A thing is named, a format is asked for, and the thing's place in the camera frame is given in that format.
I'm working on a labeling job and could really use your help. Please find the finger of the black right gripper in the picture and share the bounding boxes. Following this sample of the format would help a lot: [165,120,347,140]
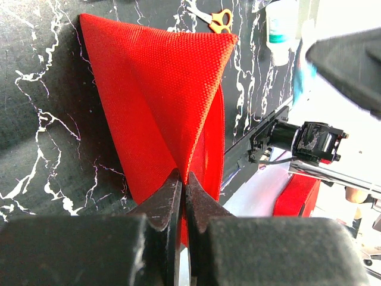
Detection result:
[306,28,380,119]

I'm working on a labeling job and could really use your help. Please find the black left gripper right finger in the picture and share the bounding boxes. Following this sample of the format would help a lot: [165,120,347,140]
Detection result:
[185,172,235,285]

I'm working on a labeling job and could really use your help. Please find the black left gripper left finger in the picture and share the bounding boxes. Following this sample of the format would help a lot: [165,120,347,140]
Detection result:
[129,169,182,285]

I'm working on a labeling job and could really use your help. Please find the red first aid pouch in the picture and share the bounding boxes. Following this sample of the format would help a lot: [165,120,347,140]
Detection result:
[79,13,239,248]

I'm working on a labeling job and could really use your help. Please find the orange handled scissors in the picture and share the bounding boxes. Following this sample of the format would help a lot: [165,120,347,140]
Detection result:
[187,7,233,34]

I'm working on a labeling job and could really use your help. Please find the blue white tube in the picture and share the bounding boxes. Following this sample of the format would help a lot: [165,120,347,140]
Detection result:
[292,39,317,105]

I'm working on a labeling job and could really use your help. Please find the white green-label bottle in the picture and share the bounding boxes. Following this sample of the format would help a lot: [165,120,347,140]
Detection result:
[265,0,298,66]

